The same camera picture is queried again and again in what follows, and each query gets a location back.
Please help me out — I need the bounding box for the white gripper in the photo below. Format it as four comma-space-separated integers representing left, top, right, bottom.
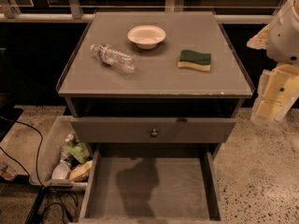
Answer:
247, 24, 299, 124

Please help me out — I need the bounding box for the green and yellow sponge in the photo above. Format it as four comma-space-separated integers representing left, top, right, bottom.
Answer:
178, 49, 211, 72

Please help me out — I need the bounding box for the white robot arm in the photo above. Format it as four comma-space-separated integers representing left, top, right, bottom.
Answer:
247, 0, 299, 124

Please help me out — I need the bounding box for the grey drawer cabinet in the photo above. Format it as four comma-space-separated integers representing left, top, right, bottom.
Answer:
55, 10, 256, 224

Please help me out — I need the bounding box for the top drawer with knob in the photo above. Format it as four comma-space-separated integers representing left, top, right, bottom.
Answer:
71, 118, 235, 144

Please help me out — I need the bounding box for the open middle drawer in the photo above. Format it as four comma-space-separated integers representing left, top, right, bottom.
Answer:
78, 149, 225, 224

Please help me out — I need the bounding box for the white paper bowl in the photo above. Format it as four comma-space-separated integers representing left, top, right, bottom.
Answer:
127, 25, 166, 49

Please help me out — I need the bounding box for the clear plastic water bottle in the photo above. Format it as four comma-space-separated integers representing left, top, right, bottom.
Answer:
90, 44, 135, 74

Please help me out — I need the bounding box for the green snack bag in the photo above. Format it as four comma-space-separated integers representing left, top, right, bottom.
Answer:
65, 142, 90, 164

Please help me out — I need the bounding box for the yellow chip bag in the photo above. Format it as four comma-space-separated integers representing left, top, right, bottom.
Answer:
69, 161, 93, 182

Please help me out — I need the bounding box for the small white bowl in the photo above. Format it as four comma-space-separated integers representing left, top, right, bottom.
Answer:
51, 162, 71, 179

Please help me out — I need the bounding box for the small red can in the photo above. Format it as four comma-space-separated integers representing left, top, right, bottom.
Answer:
0, 161, 17, 181

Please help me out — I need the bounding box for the metal railing frame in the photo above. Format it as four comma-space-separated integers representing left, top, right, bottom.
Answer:
0, 0, 287, 23

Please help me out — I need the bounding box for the black cable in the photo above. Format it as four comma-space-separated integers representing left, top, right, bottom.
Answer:
0, 116, 78, 224

